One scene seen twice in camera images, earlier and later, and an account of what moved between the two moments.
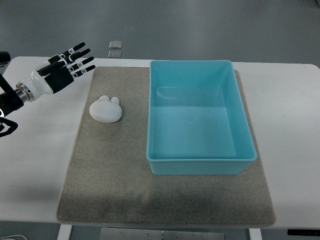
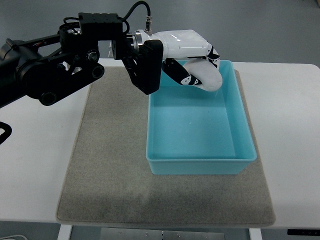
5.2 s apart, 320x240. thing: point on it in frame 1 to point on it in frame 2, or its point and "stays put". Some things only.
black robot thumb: [51, 68] to [173, 68]
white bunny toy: [106, 110] to [208, 74]
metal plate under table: [156, 234] stays put
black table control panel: [303, 232] stays put
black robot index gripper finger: [79, 73] to [213, 56]
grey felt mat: [107, 180] stays put
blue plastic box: [197, 124] stays put
